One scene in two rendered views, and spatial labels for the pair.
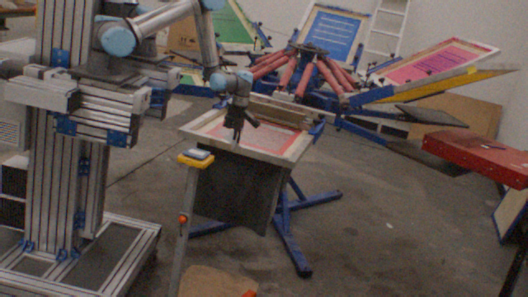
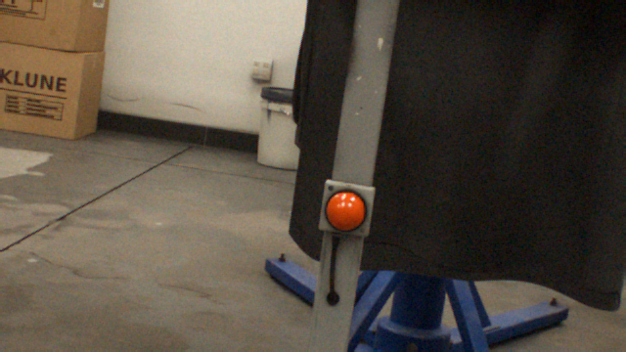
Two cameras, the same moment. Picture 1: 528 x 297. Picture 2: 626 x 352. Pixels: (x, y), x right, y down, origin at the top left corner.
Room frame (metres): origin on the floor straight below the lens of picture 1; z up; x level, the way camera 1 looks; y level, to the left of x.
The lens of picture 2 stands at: (1.05, 0.47, 0.85)
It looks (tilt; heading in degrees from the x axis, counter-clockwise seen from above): 9 degrees down; 352
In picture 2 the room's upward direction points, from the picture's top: 8 degrees clockwise
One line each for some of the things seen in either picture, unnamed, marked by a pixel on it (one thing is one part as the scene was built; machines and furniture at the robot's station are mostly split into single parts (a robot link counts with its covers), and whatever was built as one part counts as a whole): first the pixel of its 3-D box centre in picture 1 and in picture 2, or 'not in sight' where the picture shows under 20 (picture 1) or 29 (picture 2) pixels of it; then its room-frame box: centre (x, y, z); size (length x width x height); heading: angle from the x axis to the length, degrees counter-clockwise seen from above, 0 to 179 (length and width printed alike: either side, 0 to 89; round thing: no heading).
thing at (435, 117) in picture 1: (379, 113); not in sight; (4.01, -0.83, 0.91); 1.34 x 0.40 x 0.08; 108
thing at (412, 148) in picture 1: (372, 134); not in sight; (3.35, -0.68, 0.91); 1.34 x 0.40 x 0.08; 48
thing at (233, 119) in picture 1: (235, 116); not in sight; (2.41, 0.14, 1.12); 0.09 x 0.08 x 0.12; 78
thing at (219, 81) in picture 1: (222, 81); not in sight; (2.37, 0.23, 1.28); 0.11 x 0.11 x 0.08; 32
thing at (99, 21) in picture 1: (108, 31); not in sight; (2.20, 0.71, 1.42); 0.13 x 0.12 x 0.14; 32
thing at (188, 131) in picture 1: (257, 129); not in sight; (2.77, 0.04, 0.97); 0.79 x 0.58 x 0.04; 168
